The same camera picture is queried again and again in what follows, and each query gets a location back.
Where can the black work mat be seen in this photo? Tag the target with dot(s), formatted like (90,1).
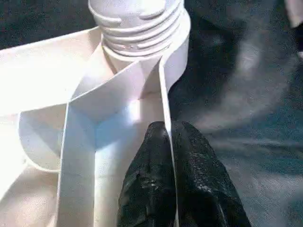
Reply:
(248,130)

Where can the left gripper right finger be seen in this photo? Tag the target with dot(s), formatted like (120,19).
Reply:
(203,184)

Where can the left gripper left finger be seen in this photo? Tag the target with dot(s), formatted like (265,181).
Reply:
(149,184)

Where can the white plastic table top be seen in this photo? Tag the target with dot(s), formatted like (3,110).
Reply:
(47,82)

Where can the white plastic table leg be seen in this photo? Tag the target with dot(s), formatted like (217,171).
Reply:
(137,23)

